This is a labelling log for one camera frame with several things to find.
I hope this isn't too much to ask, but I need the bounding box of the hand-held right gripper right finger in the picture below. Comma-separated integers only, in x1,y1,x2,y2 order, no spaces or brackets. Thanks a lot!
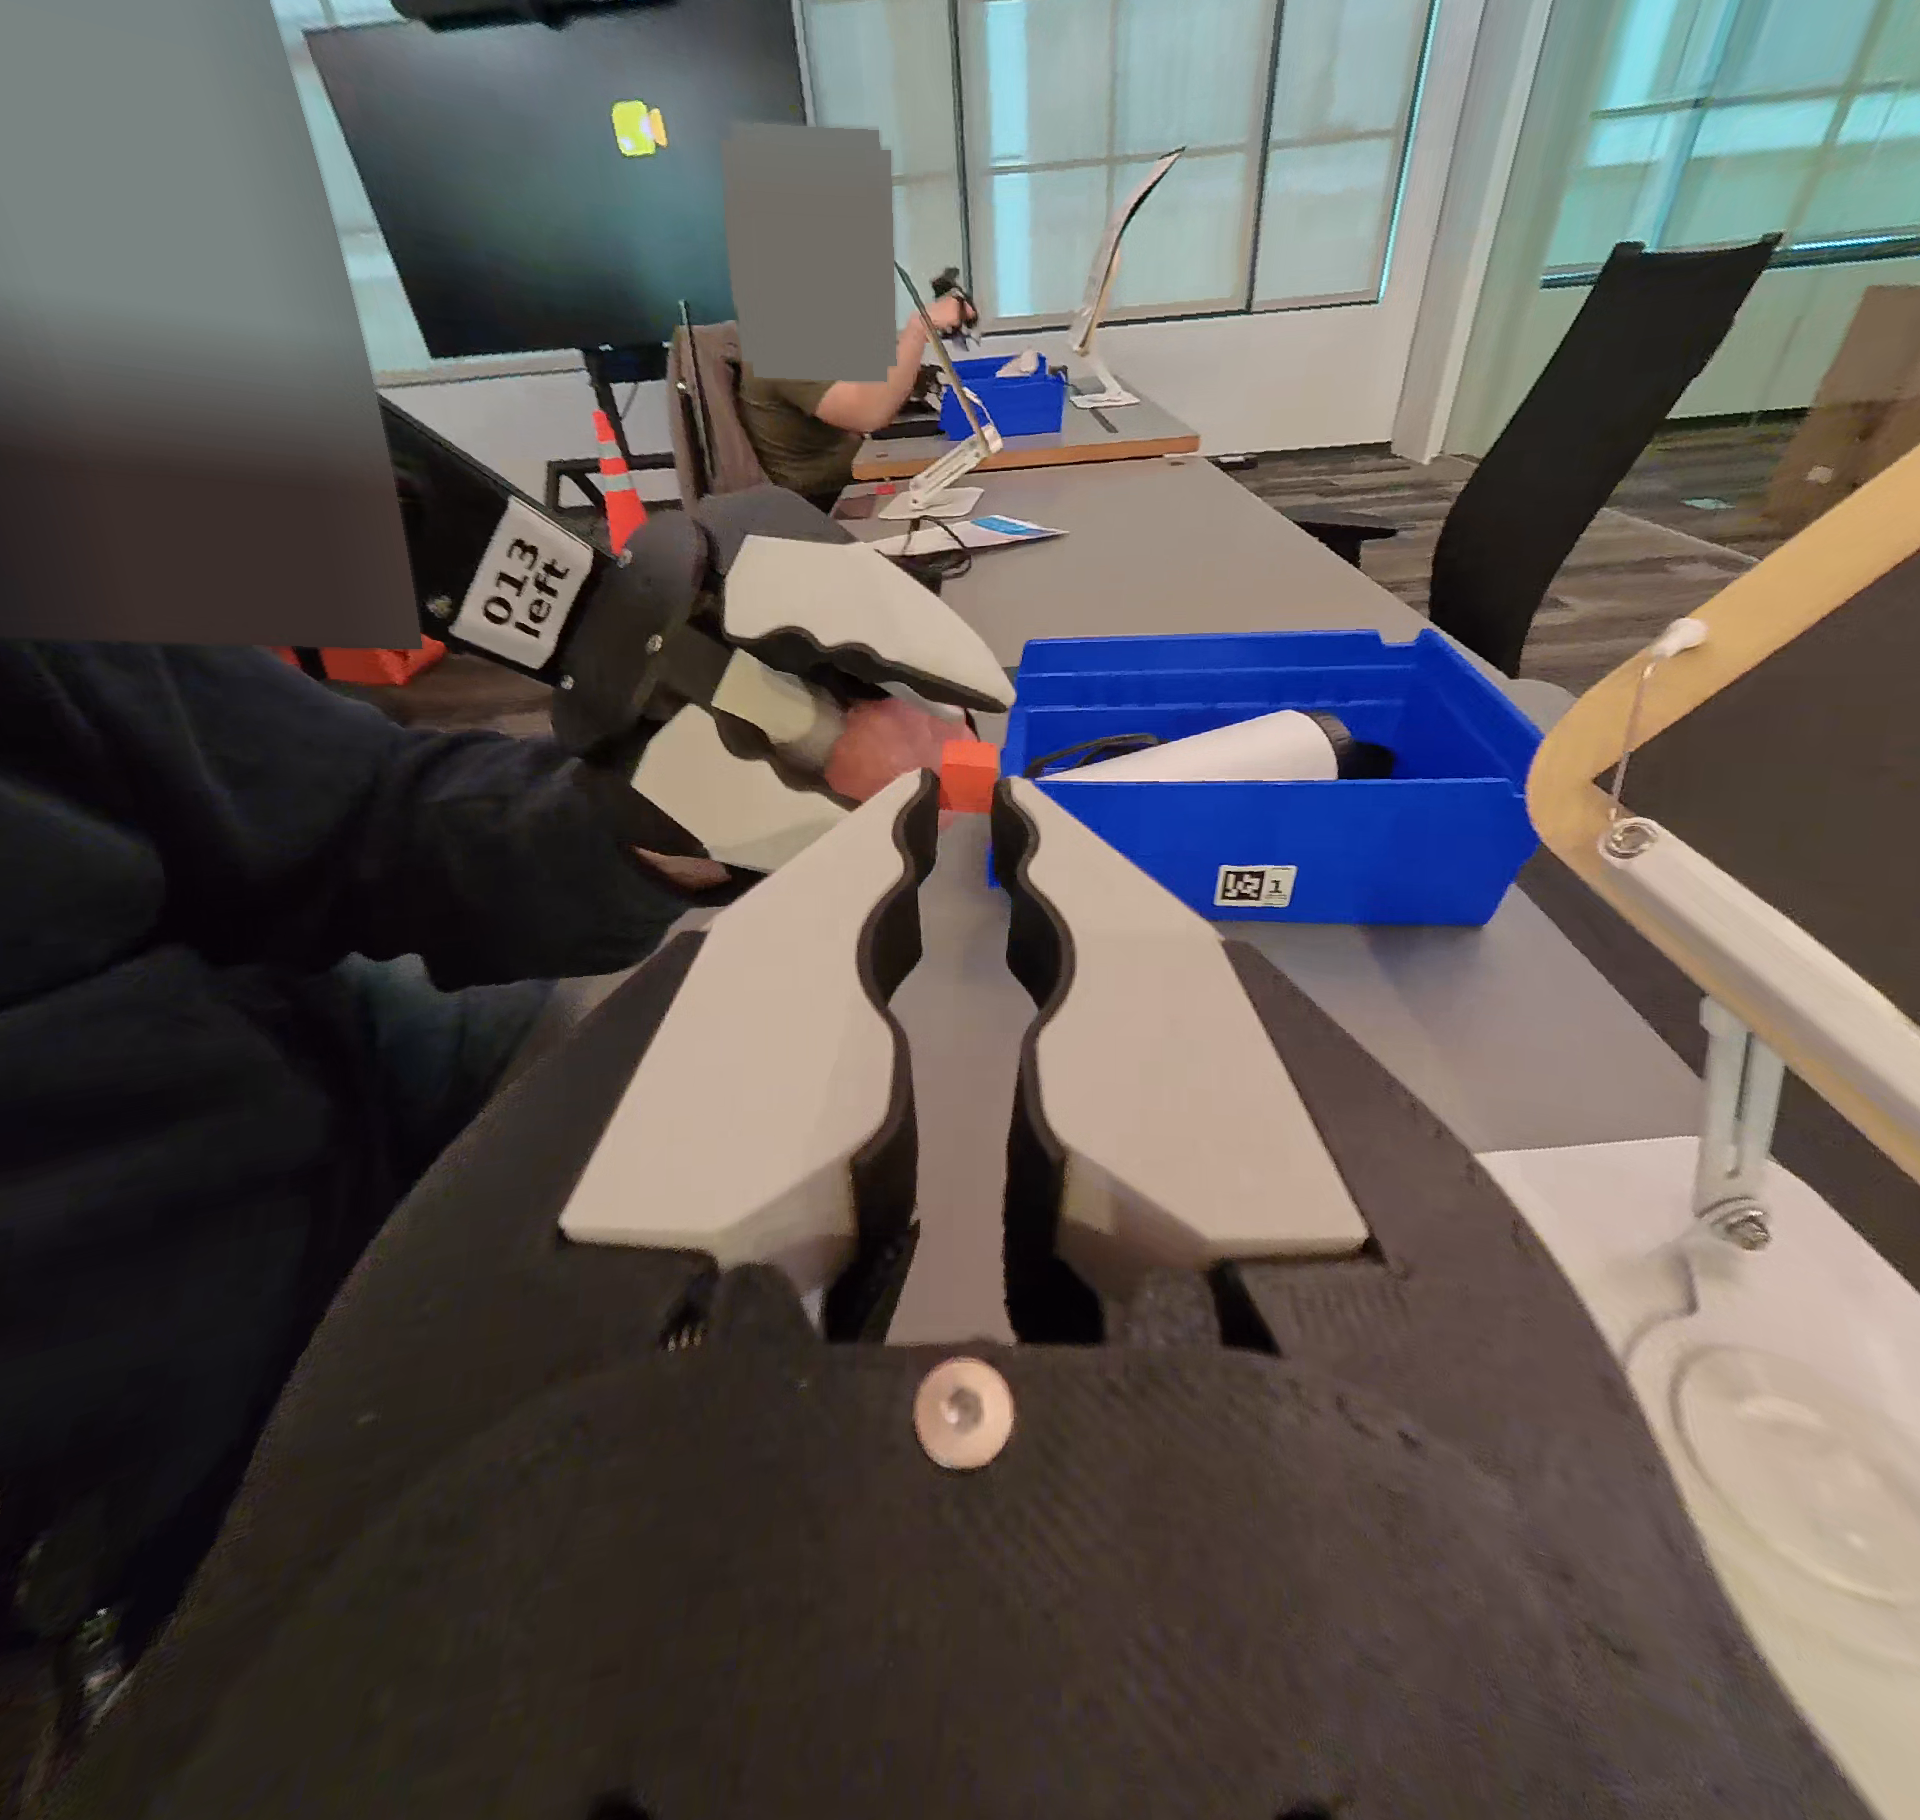
987,781,1375,1266

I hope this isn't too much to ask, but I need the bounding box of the black pillar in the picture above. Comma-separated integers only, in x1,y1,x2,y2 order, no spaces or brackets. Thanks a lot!
1287,233,1789,689

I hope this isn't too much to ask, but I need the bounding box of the long wooden table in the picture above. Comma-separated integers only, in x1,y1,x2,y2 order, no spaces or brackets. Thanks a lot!
854,395,1201,487

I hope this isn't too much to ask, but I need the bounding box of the white bottle with black cap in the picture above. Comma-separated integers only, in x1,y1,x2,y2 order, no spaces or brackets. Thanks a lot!
1031,704,1399,792

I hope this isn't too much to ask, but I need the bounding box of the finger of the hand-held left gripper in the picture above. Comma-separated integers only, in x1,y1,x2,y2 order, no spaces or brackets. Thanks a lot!
629,704,873,876
714,533,1014,713

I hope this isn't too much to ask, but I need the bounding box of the black cable coil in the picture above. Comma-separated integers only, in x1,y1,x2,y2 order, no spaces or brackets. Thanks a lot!
1029,728,1171,781

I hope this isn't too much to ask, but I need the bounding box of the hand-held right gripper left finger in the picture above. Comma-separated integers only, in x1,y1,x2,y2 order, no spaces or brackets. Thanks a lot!
563,781,927,1266

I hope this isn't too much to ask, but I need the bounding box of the person's left hand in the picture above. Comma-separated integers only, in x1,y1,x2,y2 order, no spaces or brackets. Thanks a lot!
821,693,946,806

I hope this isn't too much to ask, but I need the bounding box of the brown cardboard box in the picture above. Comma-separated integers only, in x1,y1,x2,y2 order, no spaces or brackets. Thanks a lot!
1758,284,1920,525

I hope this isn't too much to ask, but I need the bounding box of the person's left forearm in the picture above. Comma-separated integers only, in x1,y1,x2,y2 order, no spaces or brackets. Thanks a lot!
0,635,724,987

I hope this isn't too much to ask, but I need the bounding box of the black monitor screen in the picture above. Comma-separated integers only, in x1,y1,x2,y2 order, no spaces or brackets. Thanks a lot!
298,0,817,359

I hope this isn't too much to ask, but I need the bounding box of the blue plastic bin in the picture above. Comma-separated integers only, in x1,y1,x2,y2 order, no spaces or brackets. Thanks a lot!
937,353,1074,444
987,633,1548,932

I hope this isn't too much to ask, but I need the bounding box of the person's dark clothing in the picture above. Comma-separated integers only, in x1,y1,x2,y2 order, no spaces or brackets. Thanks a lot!
0,919,621,1736

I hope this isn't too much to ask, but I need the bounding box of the office chair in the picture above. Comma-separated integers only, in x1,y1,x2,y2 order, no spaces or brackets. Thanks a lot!
664,320,756,512

